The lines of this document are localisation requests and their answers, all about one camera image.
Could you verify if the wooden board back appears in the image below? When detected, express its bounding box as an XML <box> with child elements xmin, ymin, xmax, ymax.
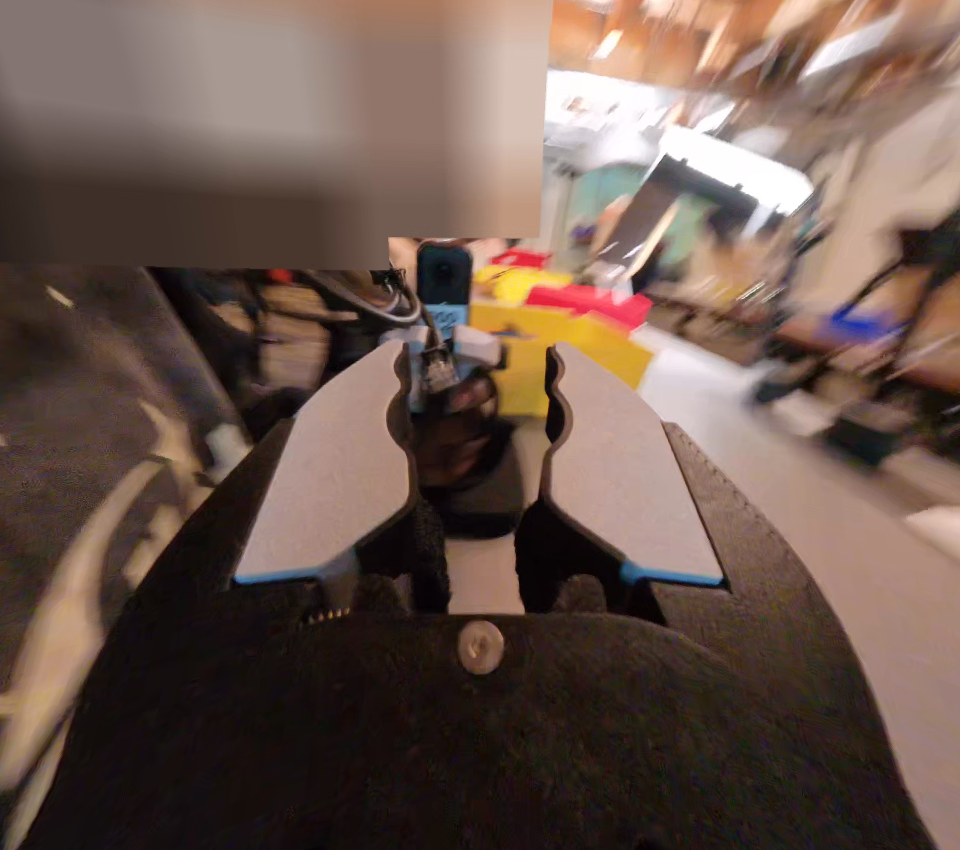
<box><xmin>596</xmin><ymin>178</ymin><xmax>680</xmax><ymax>296</ymax></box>

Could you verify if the studio light panel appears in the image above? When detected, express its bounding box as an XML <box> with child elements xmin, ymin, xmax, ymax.
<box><xmin>652</xmin><ymin>130</ymin><xmax>815</xmax><ymax>221</ymax></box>

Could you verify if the black ethernet cable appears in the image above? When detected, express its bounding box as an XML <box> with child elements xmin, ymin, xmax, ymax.
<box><xmin>300</xmin><ymin>268</ymin><xmax>462</xmax><ymax>395</ymax></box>

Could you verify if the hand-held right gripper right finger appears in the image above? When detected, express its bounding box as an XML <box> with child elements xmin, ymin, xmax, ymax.
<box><xmin>540</xmin><ymin>342</ymin><xmax>725</xmax><ymax>587</ymax></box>

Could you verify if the yellow plastic bin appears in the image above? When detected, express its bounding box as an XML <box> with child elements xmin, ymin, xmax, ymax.
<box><xmin>471</xmin><ymin>263</ymin><xmax>575</xmax><ymax>305</ymax></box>
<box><xmin>468</xmin><ymin>301</ymin><xmax>655</xmax><ymax>418</ymax></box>

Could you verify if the blue plastic bin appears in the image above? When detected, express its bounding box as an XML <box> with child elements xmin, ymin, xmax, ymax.
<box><xmin>825</xmin><ymin>306</ymin><xmax>901</xmax><ymax>341</ymax></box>

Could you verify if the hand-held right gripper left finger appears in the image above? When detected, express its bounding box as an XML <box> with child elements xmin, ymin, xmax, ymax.
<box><xmin>232</xmin><ymin>342</ymin><xmax>419</xmax><ymax>616</ymax></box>

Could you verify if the person's black printed shirt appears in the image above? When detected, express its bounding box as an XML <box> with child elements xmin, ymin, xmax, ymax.
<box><xmin>0</xmin><ymin>265</ymin><xmax>256</xmax><ymax>828</ymax></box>

